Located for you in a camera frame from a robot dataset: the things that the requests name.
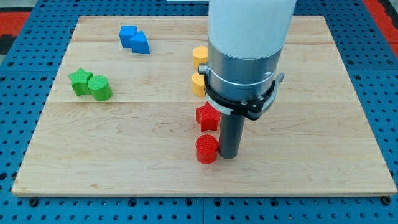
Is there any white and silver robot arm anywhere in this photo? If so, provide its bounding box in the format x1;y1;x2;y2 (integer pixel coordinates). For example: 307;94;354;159
208;0;296;101

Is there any red star block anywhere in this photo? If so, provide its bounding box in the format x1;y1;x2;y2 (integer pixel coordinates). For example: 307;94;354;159
195;102;221;132

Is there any yellow rounded block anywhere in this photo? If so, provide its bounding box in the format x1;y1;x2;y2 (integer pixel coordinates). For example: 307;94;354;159
191;73;205;97

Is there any red cylinder block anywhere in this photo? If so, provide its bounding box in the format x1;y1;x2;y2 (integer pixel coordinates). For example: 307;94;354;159
195;134;218;164

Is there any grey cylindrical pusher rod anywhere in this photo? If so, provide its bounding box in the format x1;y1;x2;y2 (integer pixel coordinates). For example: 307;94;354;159
218;114;245;159

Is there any yellow hexagon block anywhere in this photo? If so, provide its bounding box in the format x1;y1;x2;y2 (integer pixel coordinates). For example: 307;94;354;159
193;46;208;68

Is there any light wooden board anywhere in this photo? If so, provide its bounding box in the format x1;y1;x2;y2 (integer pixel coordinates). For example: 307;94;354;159
12;16;397;197

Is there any blue triangular block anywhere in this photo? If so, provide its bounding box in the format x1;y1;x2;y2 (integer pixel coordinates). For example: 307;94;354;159
129;30;150;54

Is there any green cylinder block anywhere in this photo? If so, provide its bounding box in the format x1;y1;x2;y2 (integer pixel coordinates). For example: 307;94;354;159
88;75;113;101

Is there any blue cube block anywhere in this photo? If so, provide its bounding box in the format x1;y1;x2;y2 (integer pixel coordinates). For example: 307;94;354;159
119;25;137;48

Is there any green star block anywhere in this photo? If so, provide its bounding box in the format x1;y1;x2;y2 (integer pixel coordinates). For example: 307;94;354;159
68;68;93;96

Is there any black clamp ring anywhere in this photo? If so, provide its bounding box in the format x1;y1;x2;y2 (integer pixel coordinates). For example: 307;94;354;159
203;72;285;121

